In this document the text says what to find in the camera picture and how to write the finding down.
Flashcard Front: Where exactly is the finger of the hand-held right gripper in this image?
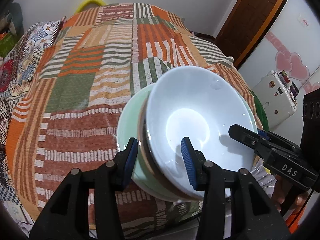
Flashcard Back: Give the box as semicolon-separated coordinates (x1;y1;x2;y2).
257;129;299;153
229;124;275;158

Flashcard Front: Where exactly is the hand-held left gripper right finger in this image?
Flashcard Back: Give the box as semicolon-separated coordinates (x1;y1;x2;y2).
180;137;290;240

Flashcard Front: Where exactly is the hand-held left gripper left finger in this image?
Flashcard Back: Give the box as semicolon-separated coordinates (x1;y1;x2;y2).
29;138;139;240

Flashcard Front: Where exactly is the pink bowl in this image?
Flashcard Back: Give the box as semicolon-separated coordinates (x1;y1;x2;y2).
138;97;200;202

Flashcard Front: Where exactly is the light green bowl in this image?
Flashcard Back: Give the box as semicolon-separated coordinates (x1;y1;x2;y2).
117;82;258;203

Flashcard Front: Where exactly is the white bowl with dark dots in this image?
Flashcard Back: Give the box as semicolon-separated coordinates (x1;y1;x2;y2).
144;66;258;200

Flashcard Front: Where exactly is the person's right hand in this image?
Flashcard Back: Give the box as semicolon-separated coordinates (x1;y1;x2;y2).
271;176;288;207

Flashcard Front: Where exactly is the white ruffled cloth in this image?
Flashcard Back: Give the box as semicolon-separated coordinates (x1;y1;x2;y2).
246;159;277;198

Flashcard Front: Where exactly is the striped patchwork blanket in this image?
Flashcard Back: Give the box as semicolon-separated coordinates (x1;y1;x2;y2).
5;2;263;240

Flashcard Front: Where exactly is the white sliding door with hearts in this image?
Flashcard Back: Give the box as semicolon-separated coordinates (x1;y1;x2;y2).
237;0;320;100

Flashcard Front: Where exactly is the brown wooden door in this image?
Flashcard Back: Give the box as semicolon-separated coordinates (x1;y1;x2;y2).
214;0;293;68

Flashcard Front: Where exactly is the patterned pillow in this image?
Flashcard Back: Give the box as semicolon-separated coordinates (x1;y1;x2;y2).
0;16;67;205

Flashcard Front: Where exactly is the yellow hoop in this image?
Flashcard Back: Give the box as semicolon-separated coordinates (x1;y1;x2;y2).
75;0;105;13

